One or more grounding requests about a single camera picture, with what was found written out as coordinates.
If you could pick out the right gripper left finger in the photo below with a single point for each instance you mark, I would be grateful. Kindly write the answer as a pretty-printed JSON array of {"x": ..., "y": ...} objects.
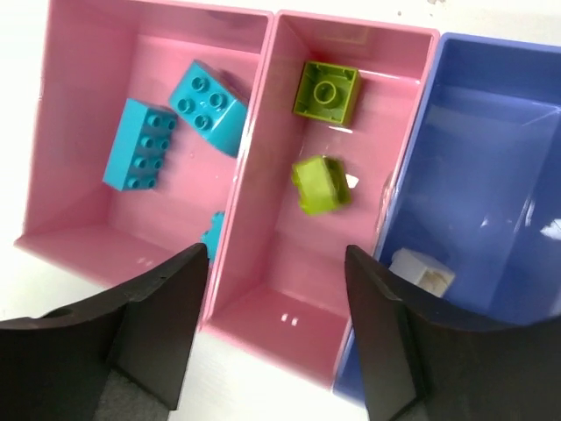
[{"x": 119, "y": 355}]

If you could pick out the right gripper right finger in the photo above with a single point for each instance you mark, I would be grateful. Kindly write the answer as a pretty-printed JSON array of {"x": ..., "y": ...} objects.
[{"x": 418, "y": 352}]

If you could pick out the cream lego brick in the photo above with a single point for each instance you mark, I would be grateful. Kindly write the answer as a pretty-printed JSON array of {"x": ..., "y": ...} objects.
[{"x": 422, "y": 270}]

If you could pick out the small teal square lego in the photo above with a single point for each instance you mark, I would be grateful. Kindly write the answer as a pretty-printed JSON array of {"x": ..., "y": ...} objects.
[{"x": 211, "y": 237}]

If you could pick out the small green lego brick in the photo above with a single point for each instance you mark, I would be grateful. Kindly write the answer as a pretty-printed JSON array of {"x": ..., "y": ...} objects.
[{"x": 321, "y": 183}]

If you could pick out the teal long lego brick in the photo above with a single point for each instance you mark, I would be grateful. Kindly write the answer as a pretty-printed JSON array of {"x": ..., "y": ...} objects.
[{"x": 140, "y": 144}]

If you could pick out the long green lego brick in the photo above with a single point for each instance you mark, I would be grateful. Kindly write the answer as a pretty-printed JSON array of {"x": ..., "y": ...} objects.
[{"x": 327, "y": 92}]

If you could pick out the teal curved lego brick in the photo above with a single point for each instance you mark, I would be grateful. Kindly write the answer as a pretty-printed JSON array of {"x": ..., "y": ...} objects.
[{"x": 210, "y": 106}]

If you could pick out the small pink container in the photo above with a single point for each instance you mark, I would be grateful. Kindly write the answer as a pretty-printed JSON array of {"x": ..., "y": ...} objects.
[{"x": 278, "y": 286}]

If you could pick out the purple-blue container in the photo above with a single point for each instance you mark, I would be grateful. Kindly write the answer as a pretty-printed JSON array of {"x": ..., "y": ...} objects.
[{"x": 479, "y": 188}]

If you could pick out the large pink container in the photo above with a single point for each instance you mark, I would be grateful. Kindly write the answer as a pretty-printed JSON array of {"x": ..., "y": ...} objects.
[{"x": 97, "y": 55}]

